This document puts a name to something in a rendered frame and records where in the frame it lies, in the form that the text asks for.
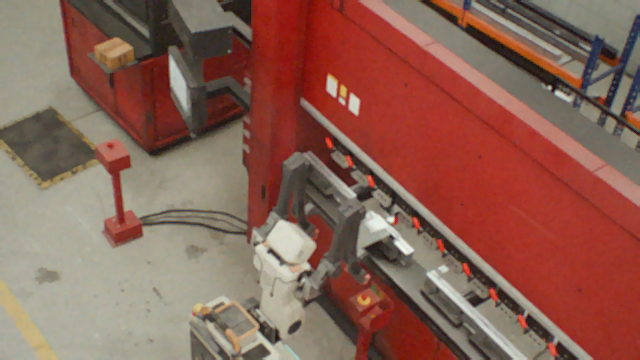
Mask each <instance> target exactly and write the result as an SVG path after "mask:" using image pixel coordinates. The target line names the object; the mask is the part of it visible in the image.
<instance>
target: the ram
mask: <svg viewBox="0 0 640 360"><path fill-rule="evenodd" d="M328 74H329V75H330V76H331V77H333V78H334V79H335V80H336V81H337V86H336V95H335V97H334V96H333V95H331V94H330V93H329V92H328V91H327V80H328ZM341 85H342V86H343V87H345V88H346V96H345V98H344V97H342V96H341V95H340V89H341ZM350 93H352V94H353V95H354V96H355V97H356V98H357V99H359V100H360V102H359V109H358V117H357V116H356V115H355V114H354V113H353V112H351V111H350V110H349V109H348V108H349V99H350ZM301 97H302V98H303V99H304V100H305V101H306V102H307V103H308V104H309V105H310V106H311V107H312V108H313V109H315V110H316V111H317V112H318V113H319V114H320V115H321V116H322V117H323V118H325V119H326V120H327V121H328V122H329V123H330V124H331V125H333V126H335V127H336V128H337V129H338V130H339V131H340V132H341V133H342V134H343V135H345V136H346V137H347V138H348V139H349V140H350V141H351V142H352V143H353V144H355V145H356V146H357V147H358V148H359V149H360V150H361V151H362V152H363V153H365V154H366V155H367V156H368V157H369V158H370V159H371V160H372V161H373V162H375V163H376V164H377V165H378V166H379V167H380V168H381V169H382V170H383V171H385V172H386V173H387V174H388V175H389V176H390V177H391V178H392V179H393V180H395V181H396V182H397V183H398V184H399V185H400V186H401V187H402V188H403V189H405V190H406V191H407V192H408V193H409V194H410V195H411V196H412V197H413V198H415V199H416V200H417V201H418V202H419V203H420V204H421V205H422V206H423V207H424V208H426V209H427V210H428V211H429V212H430V213H431V214H432V215H433V216H434V217H436V218H437V219H438V220H439V221H440V222H441V223H442V224H443V225H444V226H446V227H447V228H448V229H449V230H450V232H451V233H452V234H453V235H455V236H456V237H457V238H458V239H459V240H460V241H461V242H462V243H463V244H465V245H466V246H467V247H468V248H469V249H470V250H471V251H472V252H473V253H475V254H476V255H477V256H478V257H480V258H481V259H482V260H483V261H485V262H486V263H487V264H488V265H489V266H490V267H491V268H492V269H493V270H495V271H496V272H497V273H498V274H499V275H500V276H501V277H502V278H503V279H505V280H506V281H507V282H508V283H509V284H510V285H511V286H512V287H513V288H515V289H516V290H517V291H518V292H519V293H520V294H521V295H522V296H523V297H525V298H526V299H527V301H528V302H529V303H530V304H531V305H532V306H534V307H535V308H536V309H537V310H538V311H539V312H540V313H541V314H542V315H544V316H545V317H546V318H547V319H548V320H549V321H550V322H551V323H552V324H554V325H555V326H556V327H557V328H558V329H559V330H560V331H562V332H563V333H565V334H566V335H567V336H568V337H569V338H570V339H571V340H572V341H573V342H575V343H576V344H577V345H578V346H579V348H580V349H581V350H582V351H584V352H585V353H586V354H587V355H588V356H589V357H590V358H591V359H592V360H640V239H638V238H636V237H635V236H634V235H632V234H631V233H630V232H629V231H627V230H626V229H625V228H623V227H622V226H621V225H619V224H618V223H617V222H615V221H614V220H613V219H611V218H610V217H609V216H607V215H606V214H605V213H604V212H602V211H601V210H600V209H598V208H597V207H596V206H595V205H594V204H593V203H591V202H590V201H589V200H587V199H586V198H585V197H584V196H582V195H581V194H580V193H578V192H577V191H576V190H574V189H573V188H572V187H570V186H569V185H568V184H566V183H565V182H564V181H562V180H561V179H560V178H559V177H557V176H556V175H555V174H553V173H552V172H551V171H549V170H548V169H547V168H545V167H544V166H543V165H541V164H540V163H539V162H537V161H536V160H535V159H534V158H533V157H532V156H531V155H529V154H528V153H527V152H525V151H524V150H523V149H521V148H520V147H519V146H517V145H515V144H513V143H512V142H511V141H510V140H508V139H507V138H506V137H504V136H503V135H502V134H500V133H499V132H498V131H496V130H495V129H494V128H492V127H491V126H490V125H488V124H487V123H486V122H485V121H483V120H482V119H481V118H479V117H478V116H477V115H475V114H474V113H473V112H471V111H470V110H469V109H467V108H466V107H465V106H463V105H462V104H461V103H460V102H458V101H457V100H456V99H454V98H453V97H452V96H450V95H449V94H448V93H446V92H445V91H444V90H442V89H441V88H440V87H439V86H438V85H437V84H436V83H434V82H433V81H432V80H430V79H429V78H428V77H426V76H425V75H424V74H422V73H421V72H420V71H419V70H417V69H416V68H414V67H413V66H412V65H411V64H409V63H408V62H407V61H405V60H404V59H403V58H401V57H400V56H399V55H397V54H396V53H395V52H393V51H392V50H391V49H389V48H388V47H387V46H386V45H384V44H383V43H382V42H380V41H379V40H378V39H376V38H375V37H374V36H372V35H371V34H370V33H368V32H367V31H366V30H365V29H363V28H362V27H359V26H358V25H357V24H355V23H354V22H353V21H351V20H350V19H349V18H347V17H346V16H345V15H343V14H342V13H341V12H340V11H338V10H337V9H336V8H334V7H333V6H332V5H330V4H329V3H328V2H326V1H325V0H308V14H307V27H306V41H305V54H304V68H303V81H302V95H301ZM339 97H341V98H342V99H343V100H345V104H344V105H343V104H342V103H341V102H340V101H339ZM301 105H302V106H303V107H304V109H305V110H306V111H307V112H308V113H310V114H311V115H312V116H313V117H314V118H315V119H316V120H317V121H318V122H319V123H321V124H322V125H324V126H325V127H326V128H327V129H328V130H329V131H330V132H331V133H333V134H334V135H335V136H336V137H337V138H338V139H339V140H340V141H341V142H342V143H344V144H345V145H346V146H347V147H348V148H349V149H350V150H351V151H352V152H353V153H355V154H356V155H357V156H358V157H359V158H360V159H361V160H362V161H363V162H364V163H366V164H367V165H368V166H369V167H370V168H371V169H372V170H373V171H374V172H375V173H376V174H378V175H379V176H380V177H381V178H382V179H383V180H384V181H385V182H386V183H387V184H389V185H390V186H391V187H392V188H393V189H394V190H395V191H396V192H397V193H398V194H400V195H401V196H402V197H403V198H404V199H405V200H406V201H407V202H408V203H409V204H411V205H412V206H413V207H414V208H415V209H416V210H417V211H418V212H419V213H420V214H422V215H423V216H424V217H425V218H426V219H427V220H428V221H429V222H430V223H431V224H432V225H434V226H435V227H436V228H437V229H438V230H439V231H440V232H441V233H442V234H443V235H445V236H446V237H447V238H448V239H449V241H450V242H451V243H452V244H453V245H455V246H456V247H457V248H458V249H459V250H460V251H461V252H462V253H463V254H464V255H466V256H467V257H468V258H470V259H471V260H472V261H473V262H474V263H475V264H476V265H478V266H479V267H480V268H481V269H482V270H483V271H484V272H485V273H486V274H487V275H489V276H490V277H491V278H492V279H493V280H494V281H495V282H496V283H497V284H498V285H500V286H501V287H502V288H503V289H504V290H505V291H506V292H507V293H508V294H509V295H511V296H512V297H513V298H514V299H515V300H516V301H517V302H518V303H519V304H520V305H521V306H523V307H524V308H525V310H526V311H527V312H528V313H529V314H530V315H531V316H533V317H534V318H535V319H536V320H537V321H538V322H539V323H540V324H541V325H542V326H544V327H545V328H546V329H547V330H548V331H549V332H550V333H551V334H553V335H555V336H556V337H557V338H558V339H559V340H560V341H561V342H562V343H563V344H564V345H566V346H567V347H568V348H569V349H570V350H571V351H572V352H573V353H574V354H575V355H576V356H577V357H578V358H579V359H580V360H586V359H585V358H584V357H582V356H581V355H580V354H579V353H578V351H577V350H576V349H575V348H573V347H572V346H571V345H570V344H569V343H568V342H567V341H566V340H565V339H564V338H562V337H561V336H560V335H559V334H558V333H556V332H555V331H554V330H552V329H551V328H550V327H549V326H548V325H547V324H546V323H545V322H544V321H543V320H541V319H540V318H539V317H538V316H537V315H536V314H535V313H534V312H533V311H532V310H530V309H529V308H528V307H527V306H526V304H525V303H524V302H523V301H521V300H520V299H519V298H518V297H517V296H516V295H515V294H514V293H513V292H512V291H510V290H509V289H508V288H507V287H506V286H505V285H504V284H503V283H502V282H501V281H499V280H498V279H497V278H496V277H495V276H494V275H493V274H492V273H491V272H489V271H488V270H487V269H486V268H485V267H484V266H483V265H482V264H481V263H480V262H478V261H477V260H476V259H475V258H473V257H472V256H471V255H470V254H469V253H467V252H466V251H465V250H464V249H463V248H462V247H461V246H460V245H459V244H457V243H456V242H455V241H454V240H453V239H452V238H451V237H450V235H449V234H447V233H446V232H445V231H444V230H443V229H442V228H441V227H440V226H439V225H438V224H436V223H435V222H434V221H433V220H432V219H431V218H430V217H429V216H428V215H426V214H425V213H424V212H423V211H422V210H421V209H420V208H419V207H418V206H417V205H415V204H414V203H413V202H412V201H411V200H410V199H409V198H408V197H407V196H406V195H404V194H403V193H402V192H401V191H400V190H399V189H398V188H397V187H396V186H394V185H393V184H392V183H391V182H390V181H389V180H388V179H387V178H386V177H385V176H383V175H382V174H381V173H380V172H379V171H378V170H377V169H376V168H375V167H374V166H372V165H371V164H370V163H369V162H368V161H367V160H366V159H365V158H364V157H362V156H361V155H360V154H359V153H358V152H357V151H356V150H355V149H354V148H353V147H351V146H350V145H349V144H348V143H347V142H346V141H345V140H344V139H343V138H342V137H340V136H339V135H338V134H337V133H336V132H335V131H334V130H333V129H332V128H330V127H329V126H328V125H326V124H325V123H324V122H323V121H322V120H321V119H319V118H318V117H317V116H316V115H315V114H314V113H313V112H312V111H311V110H310V109H308V108H307V107H306V106H305V105H304V103H303V102H302V101H301Z"/></svg>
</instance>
